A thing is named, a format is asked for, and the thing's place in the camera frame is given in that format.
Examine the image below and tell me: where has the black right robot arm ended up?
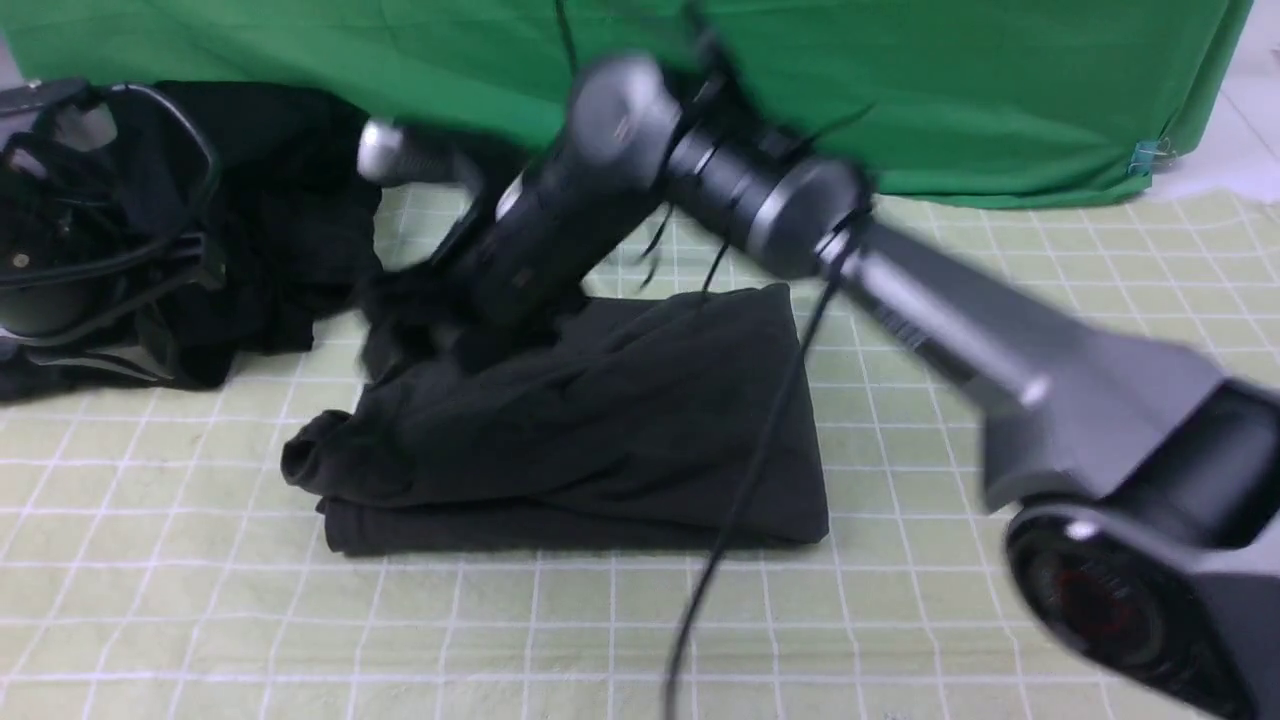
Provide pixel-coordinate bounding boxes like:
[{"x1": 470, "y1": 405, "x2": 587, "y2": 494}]
[{"x1": 357, "y1": 49, "x2": 1279, "y2": 719}]

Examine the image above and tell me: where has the green backdrop cloth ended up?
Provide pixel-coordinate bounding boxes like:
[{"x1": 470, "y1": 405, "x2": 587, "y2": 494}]
[{"x1": 1, "y1": 1, "x2": 1251, "y2": 208}]

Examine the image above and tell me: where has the green checkered tablecloth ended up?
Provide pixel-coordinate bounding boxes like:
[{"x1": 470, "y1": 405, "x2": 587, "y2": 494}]
[{"x1": 0, "y1": 181, "x2": 1280, "y2": 720}]

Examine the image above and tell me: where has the blue binder clip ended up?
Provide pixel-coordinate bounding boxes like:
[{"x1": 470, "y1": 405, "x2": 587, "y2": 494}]
[{"x1": 1126, "y1": 138, "x2": 1178, "y2": 177}]

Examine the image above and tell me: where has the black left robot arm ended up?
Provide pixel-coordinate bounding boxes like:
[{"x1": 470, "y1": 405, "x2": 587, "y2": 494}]
[{"x1": 3, "y1": 77, "x2": 227, "y2": 386}]

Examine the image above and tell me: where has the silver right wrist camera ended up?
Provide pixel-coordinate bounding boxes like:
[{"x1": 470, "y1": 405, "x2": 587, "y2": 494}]
[{"x1": 355, "y1": 117, "x2": 485, "y2": 191}]

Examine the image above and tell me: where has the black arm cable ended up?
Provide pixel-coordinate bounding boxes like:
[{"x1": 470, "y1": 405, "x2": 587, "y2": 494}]
[
  {"x1": 662, "y1": 225, "x2": 861, "y2": 720},
  {"x1": 0, "y1": 82, "x2": 223, "y2": 346}
]

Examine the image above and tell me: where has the gray long-sleeved shirt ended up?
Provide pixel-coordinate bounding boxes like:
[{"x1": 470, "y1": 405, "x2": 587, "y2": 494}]
[{"x1": 280, "y1": 284, "x2": 799, "y2": 557}]

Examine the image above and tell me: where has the pile of black clothes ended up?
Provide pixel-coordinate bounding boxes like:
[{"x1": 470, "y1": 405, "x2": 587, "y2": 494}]
[{"x1": 3, "y1": 81, "x2": 381, "y2": 404}]

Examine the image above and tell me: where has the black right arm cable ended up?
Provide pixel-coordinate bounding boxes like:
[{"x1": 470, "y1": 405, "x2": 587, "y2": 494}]
[{"x1": 662, "y1": 225, "x2": 861, "y2": 720}]

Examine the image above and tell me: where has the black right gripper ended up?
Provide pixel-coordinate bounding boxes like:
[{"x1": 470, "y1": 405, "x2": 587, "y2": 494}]
[{"x1": 355, "y1": 270, "x2": 590, "y2": 375}]

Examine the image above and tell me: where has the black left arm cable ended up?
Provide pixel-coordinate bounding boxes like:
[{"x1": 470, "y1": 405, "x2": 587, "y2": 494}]
[{"x1": 0, "y1": 82, "x2": 223, "y2": 346}]

